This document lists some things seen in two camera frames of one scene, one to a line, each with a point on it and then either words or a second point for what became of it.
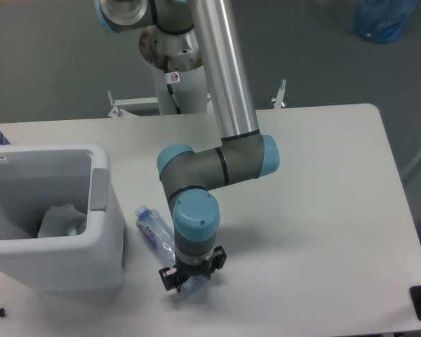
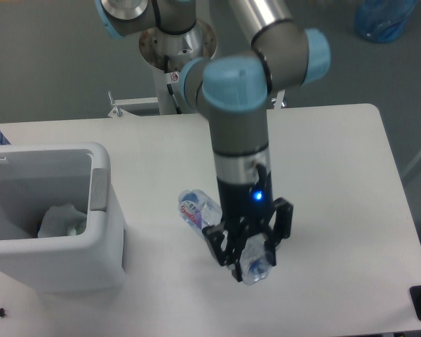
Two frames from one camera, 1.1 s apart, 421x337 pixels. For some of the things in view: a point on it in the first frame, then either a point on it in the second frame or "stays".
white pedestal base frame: [149, 105] stays
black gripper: [184, 271] -> [246, 207]
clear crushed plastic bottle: [160, 234] -> [256, 255]
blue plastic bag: [380, 21] stays
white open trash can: [23, 181] stays
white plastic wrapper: [62, 220] stays
